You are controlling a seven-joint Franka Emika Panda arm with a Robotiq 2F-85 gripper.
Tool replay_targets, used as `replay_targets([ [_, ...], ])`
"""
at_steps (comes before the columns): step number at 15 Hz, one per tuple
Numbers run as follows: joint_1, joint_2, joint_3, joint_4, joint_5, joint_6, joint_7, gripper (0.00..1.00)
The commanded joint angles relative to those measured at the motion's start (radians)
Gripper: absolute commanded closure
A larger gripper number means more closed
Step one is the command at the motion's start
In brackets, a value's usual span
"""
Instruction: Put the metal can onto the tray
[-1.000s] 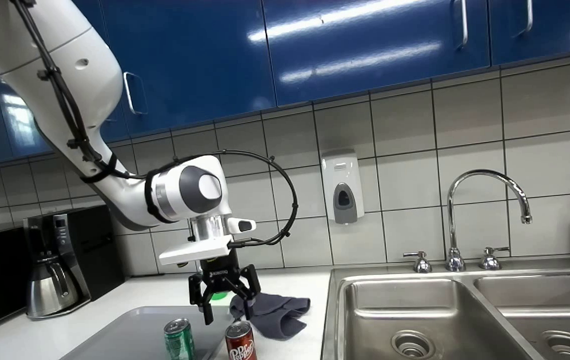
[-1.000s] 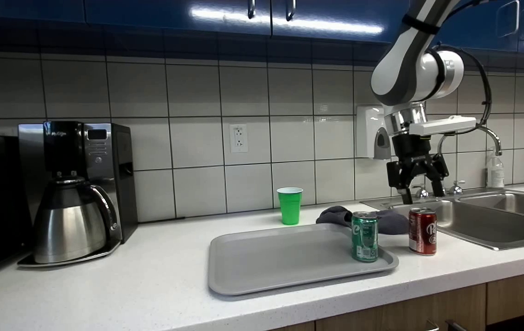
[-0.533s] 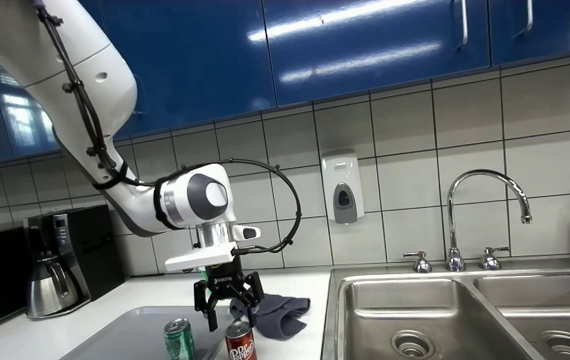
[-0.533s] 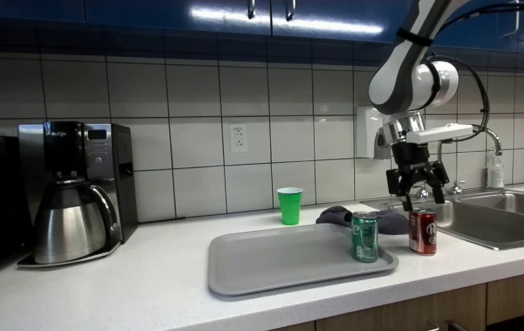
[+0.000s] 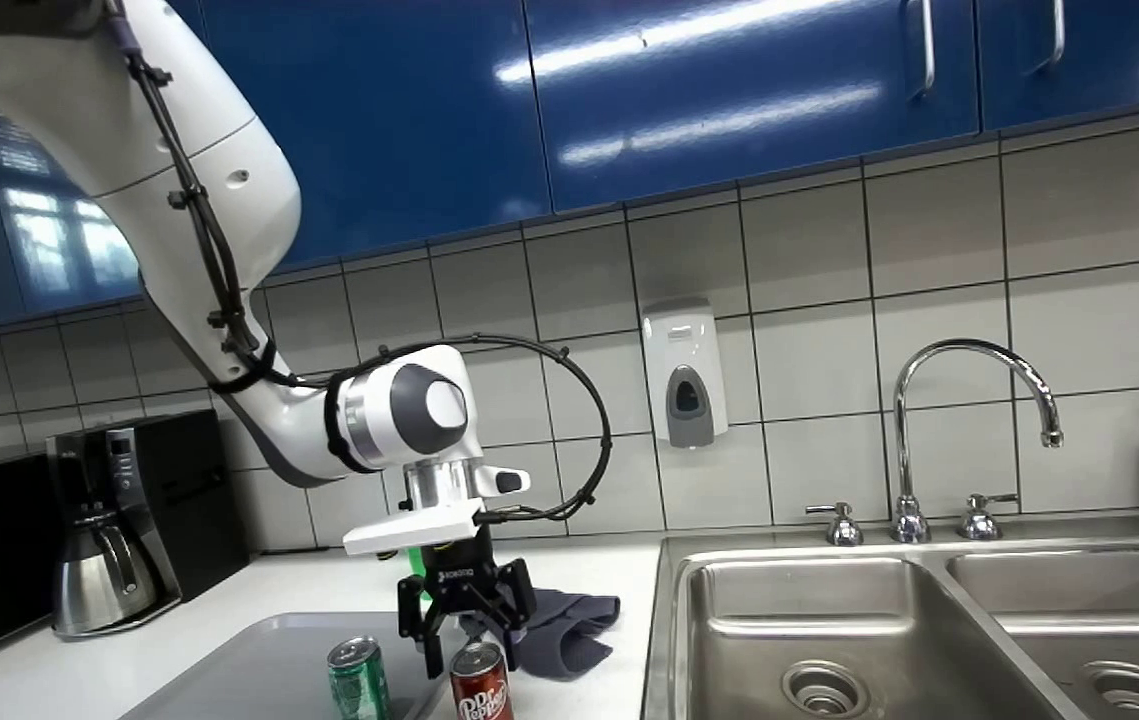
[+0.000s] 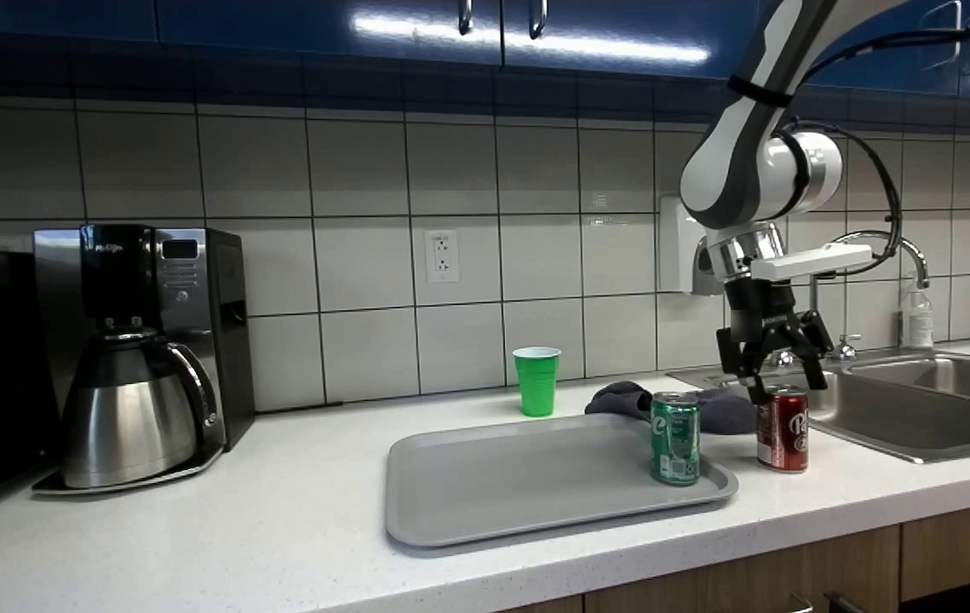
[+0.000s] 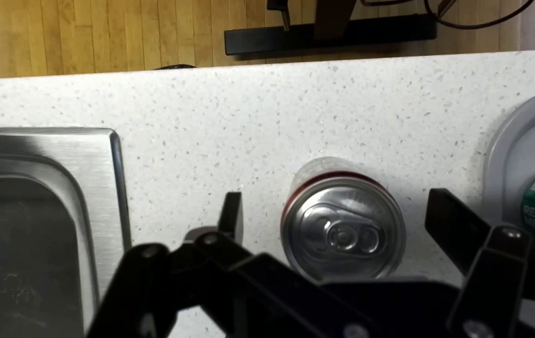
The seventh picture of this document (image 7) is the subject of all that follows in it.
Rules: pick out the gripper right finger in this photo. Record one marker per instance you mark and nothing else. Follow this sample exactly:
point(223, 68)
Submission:
point(488, 263)

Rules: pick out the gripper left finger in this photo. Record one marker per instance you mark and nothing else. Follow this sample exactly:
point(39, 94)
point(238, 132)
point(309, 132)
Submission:
point(211, 277)

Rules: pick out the silver metal can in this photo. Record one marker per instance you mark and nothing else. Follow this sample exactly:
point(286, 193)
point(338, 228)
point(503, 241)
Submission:
point(342, 220)

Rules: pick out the stainless steel sink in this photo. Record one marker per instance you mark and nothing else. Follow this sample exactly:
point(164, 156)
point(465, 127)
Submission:
point(37, 225)

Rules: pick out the black stand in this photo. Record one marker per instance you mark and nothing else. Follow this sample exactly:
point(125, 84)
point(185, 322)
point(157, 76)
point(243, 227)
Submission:
point(333, 30)

